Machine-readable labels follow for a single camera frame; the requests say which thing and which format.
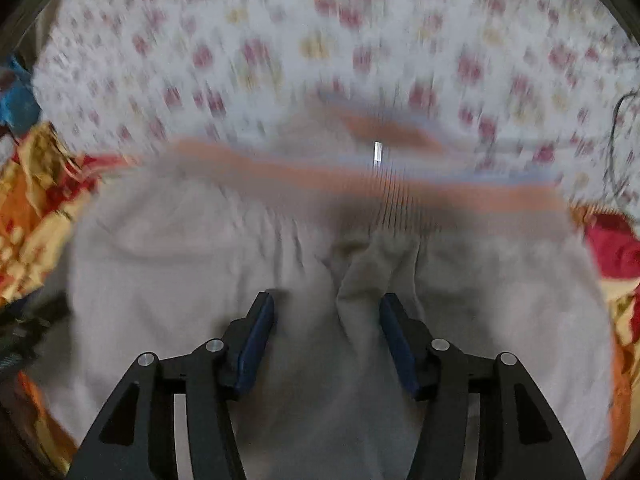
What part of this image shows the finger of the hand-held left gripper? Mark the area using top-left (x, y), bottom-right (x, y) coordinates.
top-left (0, 296), bottom-right (68, 372)

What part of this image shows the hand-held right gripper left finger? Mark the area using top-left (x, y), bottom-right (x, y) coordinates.
top-left (65, 291), bottom-right (276, 480)

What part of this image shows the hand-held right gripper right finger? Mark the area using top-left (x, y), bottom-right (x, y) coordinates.
top-left (379, 292), bottom-right (587, 480)

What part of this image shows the beige jacket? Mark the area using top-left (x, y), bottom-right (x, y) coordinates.
top-left (30, 91), bottom-right (620, 480)

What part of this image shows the blue plastic bag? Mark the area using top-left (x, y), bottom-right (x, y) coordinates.
top-left (0, 57), bottom-right (42, 133)

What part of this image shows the white floral quilt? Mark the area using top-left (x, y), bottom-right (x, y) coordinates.
top-left (30, 0), bottom-right (640, 211)

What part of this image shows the black cable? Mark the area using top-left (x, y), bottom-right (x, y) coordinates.
top-left (602, 89), bottom-right (640, 198)

